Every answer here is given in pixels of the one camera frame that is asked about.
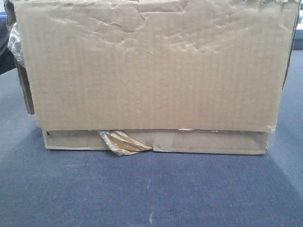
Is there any large plain cardboard box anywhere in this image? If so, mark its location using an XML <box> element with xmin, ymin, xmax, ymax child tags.
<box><xmin>4</xmin><ymin>0</ymin><xmax>300</xmax><ymax>155</ymax></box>

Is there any dark arm at edge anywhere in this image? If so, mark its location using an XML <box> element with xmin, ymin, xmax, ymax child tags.
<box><xmin>0</xmin><ymin>20</ymin><xmax>16</xmax><ymax>74</ymax></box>

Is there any crumpled clear packing tape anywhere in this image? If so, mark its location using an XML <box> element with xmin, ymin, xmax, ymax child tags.
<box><xmin>98</xmin><ymin>130</ymin><xmax>153</xmax><ymax>156</ymax></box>

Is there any blue bin at far left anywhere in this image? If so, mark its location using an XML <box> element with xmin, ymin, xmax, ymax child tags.
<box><xmin>0</xmin><ymin>0</ymin><xmax>7</xmax><ymax>21</ymax></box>

